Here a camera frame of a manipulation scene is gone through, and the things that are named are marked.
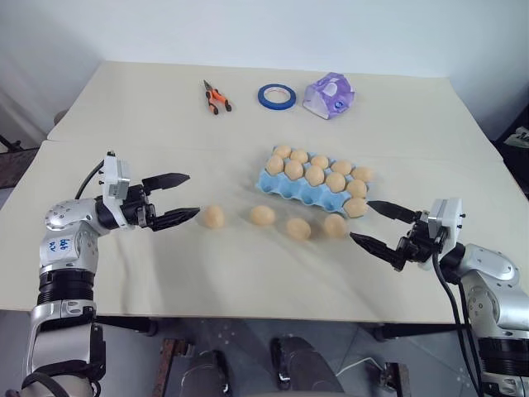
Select rusty brown metal post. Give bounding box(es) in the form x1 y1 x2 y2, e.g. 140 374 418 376
382 362 410 397
160 337 195 397

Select dark object with white label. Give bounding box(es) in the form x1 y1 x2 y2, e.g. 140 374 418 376
493 109 529 160

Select black table frame bar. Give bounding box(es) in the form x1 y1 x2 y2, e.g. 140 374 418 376
371 323 472 342
95 314 159 337

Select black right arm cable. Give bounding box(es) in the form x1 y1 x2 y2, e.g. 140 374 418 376
431 251 485 397

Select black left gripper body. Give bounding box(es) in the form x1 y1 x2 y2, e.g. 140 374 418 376
122 184 160 231

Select purple white tissue pack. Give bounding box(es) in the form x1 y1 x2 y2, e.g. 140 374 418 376
302 72 356 121

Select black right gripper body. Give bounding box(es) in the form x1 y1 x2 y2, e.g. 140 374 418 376
393 209 450 273

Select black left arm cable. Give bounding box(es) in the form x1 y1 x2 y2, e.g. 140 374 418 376
74 159 105 200

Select orange black pliers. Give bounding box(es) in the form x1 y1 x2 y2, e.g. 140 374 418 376
202 79 235 116

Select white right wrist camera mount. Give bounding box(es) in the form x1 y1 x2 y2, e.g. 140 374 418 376
425 197 464 254

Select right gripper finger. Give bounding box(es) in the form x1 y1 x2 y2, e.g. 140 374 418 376
366 200 417 225
349 232 404 270

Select blue egg carton with eggs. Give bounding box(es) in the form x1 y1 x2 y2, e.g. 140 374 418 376
256 144 375 217

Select blue tape roll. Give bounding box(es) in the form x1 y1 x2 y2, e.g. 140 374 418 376
257 84 297 111

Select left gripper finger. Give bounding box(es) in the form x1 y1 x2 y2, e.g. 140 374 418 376
141 172 192 193
150 206 203 232

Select dark rounded shape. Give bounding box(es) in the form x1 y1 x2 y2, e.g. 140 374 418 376
188 349 232 397
270 337 346 397

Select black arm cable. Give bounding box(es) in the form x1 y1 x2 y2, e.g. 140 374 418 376
431 251 485 397
74 159 105 200

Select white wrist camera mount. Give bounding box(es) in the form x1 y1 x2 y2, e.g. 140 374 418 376
100 151 134 229
425 197 464 254

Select white floor cable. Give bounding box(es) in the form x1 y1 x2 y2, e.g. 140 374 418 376
338 356 385 375

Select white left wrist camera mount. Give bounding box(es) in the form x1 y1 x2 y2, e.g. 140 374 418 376
100 151 134 229

